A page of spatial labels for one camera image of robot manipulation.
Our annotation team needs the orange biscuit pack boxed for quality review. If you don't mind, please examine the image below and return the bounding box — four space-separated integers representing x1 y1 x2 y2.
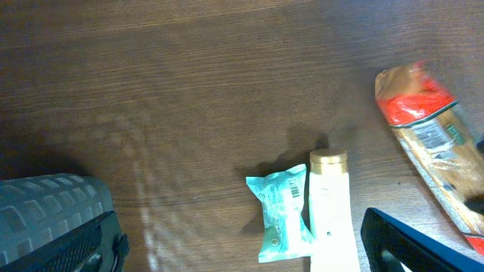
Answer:
374 63 483 254

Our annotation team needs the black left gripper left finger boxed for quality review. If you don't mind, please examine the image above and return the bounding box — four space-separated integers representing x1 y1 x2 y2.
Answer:
1 211 130 272

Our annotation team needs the white tube with tan cap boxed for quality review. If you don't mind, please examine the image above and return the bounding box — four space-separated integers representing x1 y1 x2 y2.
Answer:
309 148 360 272

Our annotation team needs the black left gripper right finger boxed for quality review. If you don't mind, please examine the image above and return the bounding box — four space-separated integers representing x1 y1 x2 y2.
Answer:
361 208 483 272

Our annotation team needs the grey mesh basket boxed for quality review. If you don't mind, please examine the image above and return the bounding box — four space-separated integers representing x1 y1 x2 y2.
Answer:
1 173 113 267

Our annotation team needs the mint green pack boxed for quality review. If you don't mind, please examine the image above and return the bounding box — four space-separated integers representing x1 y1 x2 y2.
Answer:
246 164 314 263

